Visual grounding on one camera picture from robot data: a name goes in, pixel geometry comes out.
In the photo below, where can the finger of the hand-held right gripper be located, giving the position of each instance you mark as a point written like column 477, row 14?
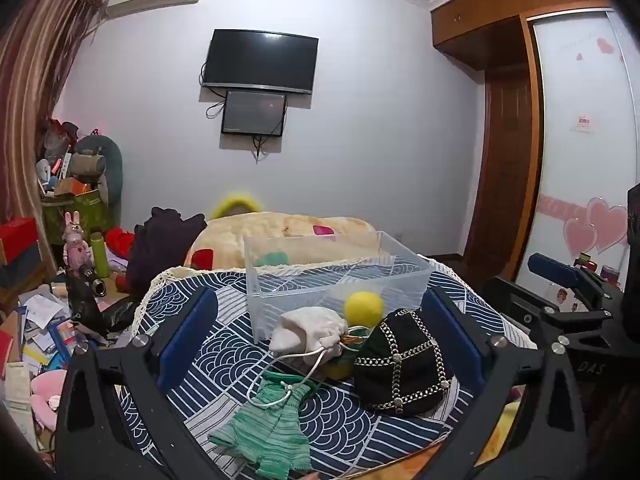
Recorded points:
column 550, row 267
column 510, row 305

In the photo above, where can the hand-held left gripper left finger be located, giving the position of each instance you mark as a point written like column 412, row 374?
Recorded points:
column 186, row 340

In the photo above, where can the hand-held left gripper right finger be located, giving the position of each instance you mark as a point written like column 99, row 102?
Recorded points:
column 454, row 335

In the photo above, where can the yellow soft ball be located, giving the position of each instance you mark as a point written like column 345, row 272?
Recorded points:
column 363, row 307

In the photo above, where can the green knitted garment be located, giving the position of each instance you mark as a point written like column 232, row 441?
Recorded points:
column 270, row 425

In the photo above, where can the clear plastic storage box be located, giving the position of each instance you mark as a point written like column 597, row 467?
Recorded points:
column 320, row 285

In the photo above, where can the teal soft object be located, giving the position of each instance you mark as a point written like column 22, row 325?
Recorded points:
column 273, row 259

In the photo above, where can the blue wave-pattern cloth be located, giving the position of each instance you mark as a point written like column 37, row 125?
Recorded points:
column 225, row 350

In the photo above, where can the dark purple plush toy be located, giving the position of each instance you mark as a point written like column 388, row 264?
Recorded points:
column 160, row 245

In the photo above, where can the orange patterned bedsheet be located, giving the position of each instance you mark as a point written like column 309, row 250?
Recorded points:
column 500, row 430

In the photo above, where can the brown wooden door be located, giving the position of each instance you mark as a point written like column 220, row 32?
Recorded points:
column 502, row 170

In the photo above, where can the white heart-sticker sliding door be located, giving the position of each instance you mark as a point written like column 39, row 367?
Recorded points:
column 575, row 160

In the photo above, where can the red plush toy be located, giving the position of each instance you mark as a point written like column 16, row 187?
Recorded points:
column 119, row 242

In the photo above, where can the green bottle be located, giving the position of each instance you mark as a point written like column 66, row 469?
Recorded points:
column 100, row 255

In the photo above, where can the beige fleece blanket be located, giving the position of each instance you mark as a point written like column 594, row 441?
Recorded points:
column 280, row 232

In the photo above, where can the pink rabbit figure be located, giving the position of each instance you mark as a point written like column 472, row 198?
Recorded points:
column 76, row 245

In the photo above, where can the pile of papers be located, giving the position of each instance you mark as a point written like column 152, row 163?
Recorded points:
column 40, row 330

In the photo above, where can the pink plush toy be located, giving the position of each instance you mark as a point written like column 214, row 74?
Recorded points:
column 45, row 400

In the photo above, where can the green storage bag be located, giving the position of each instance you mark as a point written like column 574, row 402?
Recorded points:
column 82, row 215

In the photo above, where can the dark blue box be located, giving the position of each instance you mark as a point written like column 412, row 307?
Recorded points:
column 20, row 270

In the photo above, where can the red box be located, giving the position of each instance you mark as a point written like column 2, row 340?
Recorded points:
column 17, row 237

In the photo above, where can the grey-green plush toy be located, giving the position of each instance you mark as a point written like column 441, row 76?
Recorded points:
column 97, row 160

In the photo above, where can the wooden overhead cabinet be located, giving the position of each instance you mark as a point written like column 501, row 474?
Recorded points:
column 490, row 20

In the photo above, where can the striped brown curtain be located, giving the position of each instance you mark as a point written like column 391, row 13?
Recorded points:
column 35, row 90

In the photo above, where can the black toy camera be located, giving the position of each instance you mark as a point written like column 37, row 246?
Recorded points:
column 85, row 295

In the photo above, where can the small black wall monitor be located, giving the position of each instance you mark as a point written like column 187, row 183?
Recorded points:
column 254, row 112

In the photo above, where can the black wall television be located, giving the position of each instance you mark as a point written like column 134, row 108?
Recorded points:
column 260, row 60

